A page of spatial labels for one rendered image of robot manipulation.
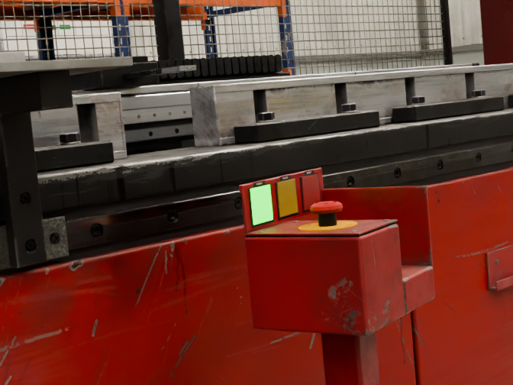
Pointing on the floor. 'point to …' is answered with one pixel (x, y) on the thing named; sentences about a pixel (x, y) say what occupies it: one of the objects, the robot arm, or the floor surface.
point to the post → (168, 30)
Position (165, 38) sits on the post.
